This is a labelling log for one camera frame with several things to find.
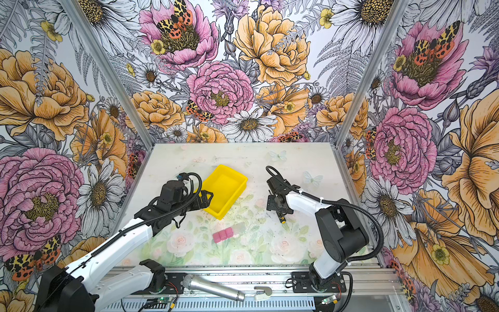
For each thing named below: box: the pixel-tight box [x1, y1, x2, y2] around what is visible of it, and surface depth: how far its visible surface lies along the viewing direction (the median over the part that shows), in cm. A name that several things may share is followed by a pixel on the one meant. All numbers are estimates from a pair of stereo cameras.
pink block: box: [212, 227, 234, 244], surface depth 87 cm
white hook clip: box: [253, 286, 273, 301], surface depth 73 cm
